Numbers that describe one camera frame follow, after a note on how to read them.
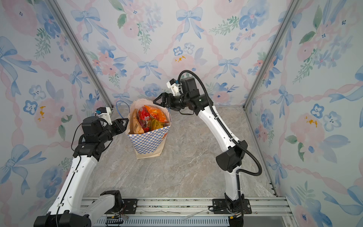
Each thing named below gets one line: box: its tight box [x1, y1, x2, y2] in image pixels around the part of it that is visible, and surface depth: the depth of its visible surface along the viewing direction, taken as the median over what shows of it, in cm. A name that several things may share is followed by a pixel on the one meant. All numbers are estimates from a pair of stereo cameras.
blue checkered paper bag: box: [125, 98, 172, 159], surface depth 81 cm
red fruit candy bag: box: [137, 106, 151, 133], surface depth 86 cm
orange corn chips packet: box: [144, 104, 170, 123], surface depth 84 cm
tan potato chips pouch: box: [128, 108, 145, 135], surface depth 78 cm
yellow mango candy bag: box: [150, 118, 165, 131], surface depth 89 cm
